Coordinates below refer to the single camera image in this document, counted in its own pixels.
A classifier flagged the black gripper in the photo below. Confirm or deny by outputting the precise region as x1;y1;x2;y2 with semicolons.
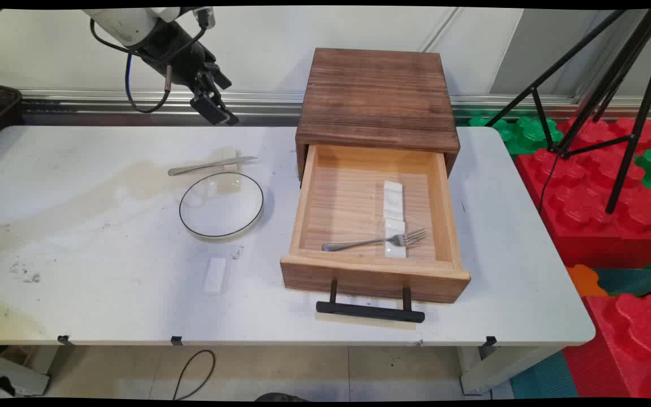
139;23;240;127

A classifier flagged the silver table knife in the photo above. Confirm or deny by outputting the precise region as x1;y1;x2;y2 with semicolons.
167;156;258;176

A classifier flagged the white bowl with black rim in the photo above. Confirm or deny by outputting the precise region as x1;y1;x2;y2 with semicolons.
179;172;265;243

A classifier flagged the dark wooden drawer cabinet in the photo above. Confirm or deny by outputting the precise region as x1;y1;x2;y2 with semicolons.
296;47;461;181

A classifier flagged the light wooden drawer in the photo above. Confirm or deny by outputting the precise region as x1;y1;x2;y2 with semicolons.
280;144;471;305

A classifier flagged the silver fork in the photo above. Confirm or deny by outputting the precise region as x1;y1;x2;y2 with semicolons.
322;228;428;253

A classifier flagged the grey table leg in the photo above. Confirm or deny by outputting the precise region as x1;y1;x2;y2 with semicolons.
0;346;59;399

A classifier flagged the large red foam block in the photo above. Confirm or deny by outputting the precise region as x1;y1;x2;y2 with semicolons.
515;116;651;270

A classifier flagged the white table leg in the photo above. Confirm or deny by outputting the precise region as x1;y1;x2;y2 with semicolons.
458;344;565;396

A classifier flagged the orange foam piece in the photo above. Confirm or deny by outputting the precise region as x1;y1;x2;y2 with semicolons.
566;264;609;298

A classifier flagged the black tripod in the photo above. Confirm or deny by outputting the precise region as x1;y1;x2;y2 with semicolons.
484;8;651;214

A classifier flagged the teal foam mat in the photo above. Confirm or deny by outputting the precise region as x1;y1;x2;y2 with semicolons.
510;350;579;400

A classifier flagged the aluminium wall rail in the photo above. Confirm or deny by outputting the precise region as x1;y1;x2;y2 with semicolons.
20;89;651;127

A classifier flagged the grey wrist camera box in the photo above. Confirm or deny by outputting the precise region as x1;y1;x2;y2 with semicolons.
192;7;216;30

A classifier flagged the blue gripper cable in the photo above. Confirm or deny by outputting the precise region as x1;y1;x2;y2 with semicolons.
124;53;172;114

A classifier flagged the black drawer handle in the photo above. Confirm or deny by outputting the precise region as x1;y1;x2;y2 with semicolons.
315;280;426;324

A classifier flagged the black floor cable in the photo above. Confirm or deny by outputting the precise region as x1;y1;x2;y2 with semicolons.
172;349;216;401

